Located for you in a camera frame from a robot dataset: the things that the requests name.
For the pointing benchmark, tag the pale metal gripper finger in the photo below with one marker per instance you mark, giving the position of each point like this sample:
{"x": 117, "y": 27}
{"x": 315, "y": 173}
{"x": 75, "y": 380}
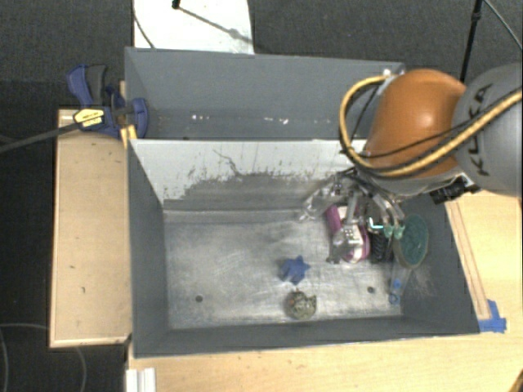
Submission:
{"x": 346, "y": 243}

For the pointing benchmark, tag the purple and white toy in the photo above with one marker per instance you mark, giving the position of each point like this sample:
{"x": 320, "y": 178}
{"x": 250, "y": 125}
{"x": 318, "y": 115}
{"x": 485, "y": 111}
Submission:
{"x": 362, "y": 251}

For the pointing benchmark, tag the black ribbed spring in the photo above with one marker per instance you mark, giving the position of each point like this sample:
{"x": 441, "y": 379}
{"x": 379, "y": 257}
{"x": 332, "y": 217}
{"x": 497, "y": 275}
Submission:
{"x": 380, "y": 250}

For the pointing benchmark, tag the clear crumpled plastic packet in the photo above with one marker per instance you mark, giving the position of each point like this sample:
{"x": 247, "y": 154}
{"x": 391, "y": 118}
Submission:
{"x": 315, "y": 208}

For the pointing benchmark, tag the green round scrubber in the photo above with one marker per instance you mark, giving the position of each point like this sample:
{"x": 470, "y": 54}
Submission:
{"x": 413, "y": 239}

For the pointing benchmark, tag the blue star-shaped toy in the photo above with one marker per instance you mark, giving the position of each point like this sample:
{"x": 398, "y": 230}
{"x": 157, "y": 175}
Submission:
{"x": 293, "y": 268}

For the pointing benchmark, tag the clear tool with blue rings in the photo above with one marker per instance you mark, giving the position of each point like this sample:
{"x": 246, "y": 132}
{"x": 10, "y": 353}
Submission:
{"x": 395, "y": 286}

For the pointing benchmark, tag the olive brown toy turtle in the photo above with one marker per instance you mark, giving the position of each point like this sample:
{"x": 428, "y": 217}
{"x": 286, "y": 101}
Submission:
{"x": 300, "y": 305}

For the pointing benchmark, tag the grey metal bin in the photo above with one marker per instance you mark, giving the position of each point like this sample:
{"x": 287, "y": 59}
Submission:
{"x": 229, "y": 251}

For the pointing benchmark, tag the pale wood board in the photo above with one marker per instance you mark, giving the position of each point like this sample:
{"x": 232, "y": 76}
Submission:
{"x": 92, "y": 235}

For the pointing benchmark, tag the black cylinder on white bracket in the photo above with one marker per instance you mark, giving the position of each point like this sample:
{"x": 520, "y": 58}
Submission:
{"x": 449, "y": 189}

